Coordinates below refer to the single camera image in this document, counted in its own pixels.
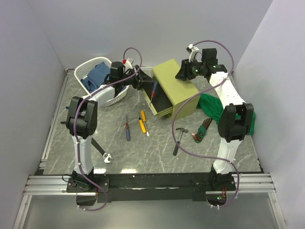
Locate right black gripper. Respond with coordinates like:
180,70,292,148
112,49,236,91
175,59,205,82

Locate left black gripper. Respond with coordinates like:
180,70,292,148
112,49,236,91
119,65,154,91

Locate olive green tool chest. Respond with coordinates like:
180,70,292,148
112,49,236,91
142,59,199,117

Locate red blue screwdriver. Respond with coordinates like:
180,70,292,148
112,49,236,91
125,115,131,141

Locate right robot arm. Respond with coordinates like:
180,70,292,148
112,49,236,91
175,44,254,190

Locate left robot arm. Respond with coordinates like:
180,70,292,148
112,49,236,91
64,58,155,192

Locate orange yellow screwdriver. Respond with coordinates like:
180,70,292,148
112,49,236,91
141,110,149,136

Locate small black yellow screwdriver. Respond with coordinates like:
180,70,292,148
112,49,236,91
138,114,146,134

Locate green cloth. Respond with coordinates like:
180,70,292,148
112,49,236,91
197,94,255,142

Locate blue cloth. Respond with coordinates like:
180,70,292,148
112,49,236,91
81,62,110,93

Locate white plastic basket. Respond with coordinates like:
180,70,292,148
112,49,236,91
74,57,129,107

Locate hex key set green holder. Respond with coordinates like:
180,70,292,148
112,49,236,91
192,118,213,143

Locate black adjustable wrench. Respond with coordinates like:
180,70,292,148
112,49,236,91
91,138,113,164

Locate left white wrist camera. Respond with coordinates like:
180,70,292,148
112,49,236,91
122,57,134,70

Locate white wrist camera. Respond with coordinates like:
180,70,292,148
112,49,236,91
186,44,200,62
122,57,134,70

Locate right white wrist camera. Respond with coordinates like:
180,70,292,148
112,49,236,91
186,44,200,62

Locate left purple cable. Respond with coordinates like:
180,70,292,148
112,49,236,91
73,47,143,212

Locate black handled hammer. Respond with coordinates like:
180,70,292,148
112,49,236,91
173,127,188,156

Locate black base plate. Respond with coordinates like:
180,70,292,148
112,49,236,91
66,173,237,206

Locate aluminium frame rail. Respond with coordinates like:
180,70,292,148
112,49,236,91
13,68,74,229

